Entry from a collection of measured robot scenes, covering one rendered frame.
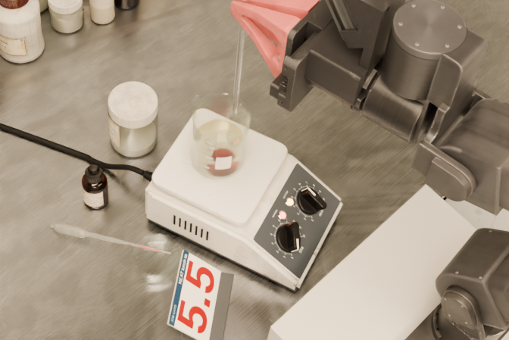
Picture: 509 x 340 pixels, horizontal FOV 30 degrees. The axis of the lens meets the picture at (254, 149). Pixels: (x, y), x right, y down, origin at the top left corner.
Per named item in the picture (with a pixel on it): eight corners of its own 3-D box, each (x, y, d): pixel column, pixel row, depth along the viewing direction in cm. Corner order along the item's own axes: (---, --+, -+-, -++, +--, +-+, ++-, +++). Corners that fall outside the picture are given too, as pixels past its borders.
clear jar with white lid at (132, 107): (154, 117, 120) (154, 78, 114) (160, 156, 117) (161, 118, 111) (106, 122, 119) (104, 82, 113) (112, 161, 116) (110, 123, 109)
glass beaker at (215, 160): (256, 158, 108) (264, 113, 101) (221, 194, 105) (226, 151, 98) (209, 125, 110) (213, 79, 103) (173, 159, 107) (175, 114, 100)
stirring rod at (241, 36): (238, 114, 99) (251, -26, 82) (235, 118, 98) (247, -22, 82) (233, 112, 99) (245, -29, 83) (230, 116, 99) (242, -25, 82)
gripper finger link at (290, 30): (217, -8, 82) (307, 44, 79) (265, -52, 86) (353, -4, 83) (215, 45, 88) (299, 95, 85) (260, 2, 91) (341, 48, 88)
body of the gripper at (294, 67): (278, 55, 79) (353, 99, 76) (344, -13, 84) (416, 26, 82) (271, 104, 84) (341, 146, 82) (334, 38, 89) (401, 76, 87)
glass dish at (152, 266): (182, 283, 108) (182, 275, 106) (132, 285, 107) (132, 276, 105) (179, 241, 111) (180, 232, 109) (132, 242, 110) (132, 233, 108)
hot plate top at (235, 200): (290, 151, 110) (291, 147, 109) (244, 230, 103) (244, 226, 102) (198, 109, 112) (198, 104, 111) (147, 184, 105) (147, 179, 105)
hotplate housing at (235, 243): (341, 210, 115) (353, 175, 109) (296, 297, 108) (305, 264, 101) (180, 135, 119) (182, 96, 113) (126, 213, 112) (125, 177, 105)
